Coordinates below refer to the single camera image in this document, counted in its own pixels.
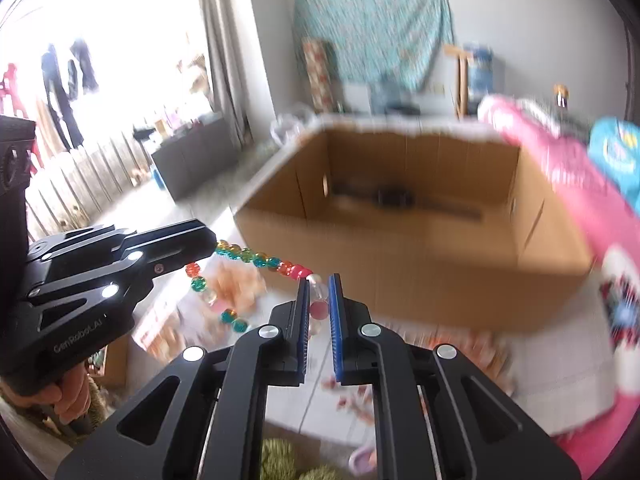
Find teal floral cloth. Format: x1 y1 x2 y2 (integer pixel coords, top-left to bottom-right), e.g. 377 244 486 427
292 0 456 93

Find pink flower blanket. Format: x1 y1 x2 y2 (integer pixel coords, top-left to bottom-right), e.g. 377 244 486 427
477 92 640 476

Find wooden plank fence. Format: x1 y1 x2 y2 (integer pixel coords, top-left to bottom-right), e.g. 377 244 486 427
25 130 156 241

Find blue water bottle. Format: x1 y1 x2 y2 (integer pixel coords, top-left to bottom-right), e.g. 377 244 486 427
467 45 496 106

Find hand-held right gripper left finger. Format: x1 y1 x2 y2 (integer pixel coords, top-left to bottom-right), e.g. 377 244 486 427
54 278 312 480

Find grey curtain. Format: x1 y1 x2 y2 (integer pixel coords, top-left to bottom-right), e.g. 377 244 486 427
192 0 253 148

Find grey cabinet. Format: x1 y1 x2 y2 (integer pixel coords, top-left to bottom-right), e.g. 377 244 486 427
150 115 241 201

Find red plastic chair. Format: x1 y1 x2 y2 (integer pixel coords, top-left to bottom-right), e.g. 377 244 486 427
0 62 26 116

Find brown cardboard box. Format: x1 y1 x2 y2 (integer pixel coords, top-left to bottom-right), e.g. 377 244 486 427
234 115 596 333

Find green plush toy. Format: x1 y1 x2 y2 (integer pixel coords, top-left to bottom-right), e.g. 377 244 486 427
260 437 346 480

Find hanging dark clothes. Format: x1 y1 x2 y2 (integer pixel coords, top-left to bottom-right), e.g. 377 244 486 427
40 37 101 153

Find person's left hand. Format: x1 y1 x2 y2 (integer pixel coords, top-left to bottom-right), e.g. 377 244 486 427
0 359 101 436

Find blue printed cloth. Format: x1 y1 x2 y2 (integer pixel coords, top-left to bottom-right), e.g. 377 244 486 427
587 116 640 196

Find clear plastic bag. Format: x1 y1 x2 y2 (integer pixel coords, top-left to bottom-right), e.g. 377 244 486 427
270 102 318 148

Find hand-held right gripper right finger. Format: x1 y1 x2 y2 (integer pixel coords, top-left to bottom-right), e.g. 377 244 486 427
328 273 582 480

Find pink slipper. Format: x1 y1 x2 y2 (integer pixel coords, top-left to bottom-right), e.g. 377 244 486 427
347 445 378 478

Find multicoloured bead bracelet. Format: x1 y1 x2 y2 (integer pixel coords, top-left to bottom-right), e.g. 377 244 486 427
185 240 333 336

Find rolled patterned mat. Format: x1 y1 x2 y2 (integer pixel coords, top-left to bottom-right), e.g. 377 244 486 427
301 37 341 116

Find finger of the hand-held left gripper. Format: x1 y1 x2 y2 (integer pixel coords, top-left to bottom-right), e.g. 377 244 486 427
27 219 218 264
24 249 215 307

